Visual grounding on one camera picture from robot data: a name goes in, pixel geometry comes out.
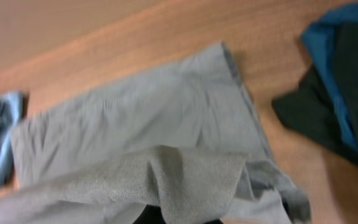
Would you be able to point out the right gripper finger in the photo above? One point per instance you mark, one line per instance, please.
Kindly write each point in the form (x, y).
(150, 215)

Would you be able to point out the grey shorts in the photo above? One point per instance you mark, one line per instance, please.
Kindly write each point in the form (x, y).
(183, 137)

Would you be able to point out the black garment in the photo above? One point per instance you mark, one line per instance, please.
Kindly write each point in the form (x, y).
(309, 110)

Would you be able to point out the blue shirt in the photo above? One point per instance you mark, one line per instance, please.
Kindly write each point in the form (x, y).
(318, 39)

